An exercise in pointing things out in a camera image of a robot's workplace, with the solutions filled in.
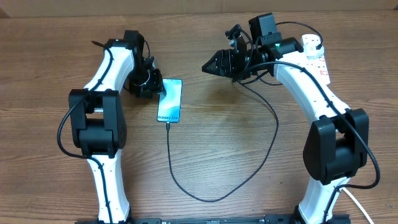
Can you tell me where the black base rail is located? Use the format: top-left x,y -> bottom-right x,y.
74,213 -> 351,224

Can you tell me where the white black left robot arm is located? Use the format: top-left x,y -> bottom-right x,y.
65,30 -> 183,223

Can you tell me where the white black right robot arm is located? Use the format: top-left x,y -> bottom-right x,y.
202,13 -> 372,223

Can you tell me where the white wall charger plug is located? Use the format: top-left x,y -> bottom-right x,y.
303,44 -> 325,60

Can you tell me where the black USB charging cable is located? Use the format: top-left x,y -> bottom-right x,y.
165,21 -> 324,203

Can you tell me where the white power strip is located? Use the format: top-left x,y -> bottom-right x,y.
300,34 -> 330,86

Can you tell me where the blue Galaxy smartphone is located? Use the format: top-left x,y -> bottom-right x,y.
157,79 -> 183,123

